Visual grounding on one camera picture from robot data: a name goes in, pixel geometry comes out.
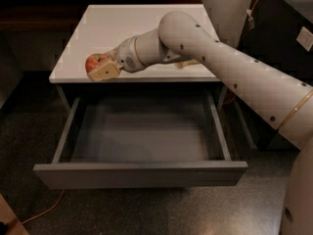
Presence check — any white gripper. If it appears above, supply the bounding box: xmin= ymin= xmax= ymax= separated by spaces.
xmin=87 ymin=36 xmax=146 ymax=81

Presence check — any red apple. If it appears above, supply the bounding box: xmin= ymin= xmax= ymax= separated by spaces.
xmin=85 ymin=54 xmax=109 ymax=73

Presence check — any grey top drawer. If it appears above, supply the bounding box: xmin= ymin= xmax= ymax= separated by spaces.
xmin=33 ymin=91 xmax=247 ymax=189

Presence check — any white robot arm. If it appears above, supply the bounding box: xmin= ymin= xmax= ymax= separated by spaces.
xmin=85 ymin=11 xmax=313 ymax=235

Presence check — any white top drawer cabinet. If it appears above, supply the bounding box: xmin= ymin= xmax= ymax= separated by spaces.
xmin=48 ymin=4 xmax=237 ymax=113

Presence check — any green and yellow sponge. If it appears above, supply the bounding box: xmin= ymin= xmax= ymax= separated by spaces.
xmin=177 ymin=60 xmax=199 ymax=69

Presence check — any dark wooden bench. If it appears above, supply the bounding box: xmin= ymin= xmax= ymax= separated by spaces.
xmin=0 ymin=0 xmax=201 ymax=32

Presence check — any orange cable on floor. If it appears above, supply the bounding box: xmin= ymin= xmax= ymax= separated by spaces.
xmin=5 ymin=188 xmax=67 ymax=235

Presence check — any orange cable at wall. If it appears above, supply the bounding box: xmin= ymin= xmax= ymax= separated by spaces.
xmin=223 ymin=0 xmax=313 ymax=106

